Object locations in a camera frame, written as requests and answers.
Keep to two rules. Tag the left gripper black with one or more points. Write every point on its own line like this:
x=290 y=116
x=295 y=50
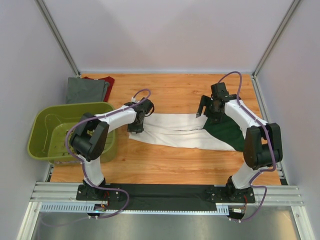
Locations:
x=138 y=130

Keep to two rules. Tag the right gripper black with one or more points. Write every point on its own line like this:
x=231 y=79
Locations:
x=206 y=101

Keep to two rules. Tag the white and green t-shirt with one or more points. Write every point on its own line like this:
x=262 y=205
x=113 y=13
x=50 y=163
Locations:
x=188 y=131

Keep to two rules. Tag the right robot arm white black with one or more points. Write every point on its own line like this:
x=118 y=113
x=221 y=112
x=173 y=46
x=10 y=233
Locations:
x=263 y=142

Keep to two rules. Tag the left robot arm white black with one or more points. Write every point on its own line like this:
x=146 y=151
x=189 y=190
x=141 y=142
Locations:
x=89 y=138

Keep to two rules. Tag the folded red t-shirt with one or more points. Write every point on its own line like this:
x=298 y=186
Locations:
x=108 y=85

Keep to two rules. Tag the folded grey t-shirt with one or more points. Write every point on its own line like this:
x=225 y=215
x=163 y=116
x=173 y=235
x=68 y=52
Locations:
x=80 y=90

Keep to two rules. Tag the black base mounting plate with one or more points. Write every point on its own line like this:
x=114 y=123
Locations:
x=181 y=197

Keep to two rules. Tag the green plastic basket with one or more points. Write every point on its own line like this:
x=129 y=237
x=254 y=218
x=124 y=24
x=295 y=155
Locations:
x=47 y=138

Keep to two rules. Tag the slotted grey cable duct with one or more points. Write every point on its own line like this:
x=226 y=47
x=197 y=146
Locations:
x=92 y=208

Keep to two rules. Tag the left aluminium frame post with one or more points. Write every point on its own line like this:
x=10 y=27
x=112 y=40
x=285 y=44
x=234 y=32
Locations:
x=57 y=35

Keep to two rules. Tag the aluminium frame post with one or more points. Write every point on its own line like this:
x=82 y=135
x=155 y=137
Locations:
x=57 y=35
x=277 y=35

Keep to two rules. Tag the right aluminium frame post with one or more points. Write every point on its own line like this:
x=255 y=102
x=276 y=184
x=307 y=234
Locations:
x=277 y=35

